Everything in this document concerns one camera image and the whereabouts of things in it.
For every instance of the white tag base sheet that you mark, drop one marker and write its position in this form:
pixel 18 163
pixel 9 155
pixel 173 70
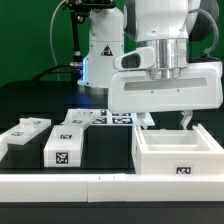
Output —
pixel 105 117

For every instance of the white door panel with knob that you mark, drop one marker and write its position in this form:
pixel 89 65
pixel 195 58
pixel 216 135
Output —
pixel 27 129

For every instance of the white left fence bar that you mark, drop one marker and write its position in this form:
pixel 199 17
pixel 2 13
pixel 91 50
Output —
pixel 3 146

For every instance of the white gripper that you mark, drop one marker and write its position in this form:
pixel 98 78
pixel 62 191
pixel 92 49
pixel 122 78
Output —
pixel 132 88

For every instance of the white block with two tags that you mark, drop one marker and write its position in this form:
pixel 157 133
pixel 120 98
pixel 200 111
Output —
pixel 64 147

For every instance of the white flat panel with tag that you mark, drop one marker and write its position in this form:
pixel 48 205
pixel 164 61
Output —
pixel 79 119

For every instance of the white cabinet body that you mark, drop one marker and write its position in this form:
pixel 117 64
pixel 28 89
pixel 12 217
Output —
pixel 176 152

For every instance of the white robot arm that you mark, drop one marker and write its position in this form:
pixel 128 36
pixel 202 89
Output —
pixel 157 76

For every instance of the white fence bar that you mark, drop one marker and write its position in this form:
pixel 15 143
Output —
pixel 3 146
pixel 109 188

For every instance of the white front fence bar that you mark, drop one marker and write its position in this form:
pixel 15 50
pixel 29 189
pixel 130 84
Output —
pixel 109 188

